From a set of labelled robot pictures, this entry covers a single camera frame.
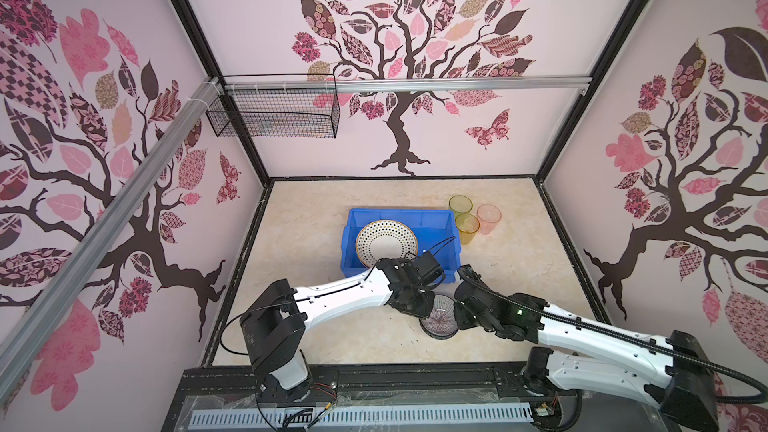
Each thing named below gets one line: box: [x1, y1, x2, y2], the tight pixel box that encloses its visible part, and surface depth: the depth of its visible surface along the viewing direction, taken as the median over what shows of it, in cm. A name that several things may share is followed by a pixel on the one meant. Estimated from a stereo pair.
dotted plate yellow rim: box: [355, 219, 419, 268], surface depth 100 cm
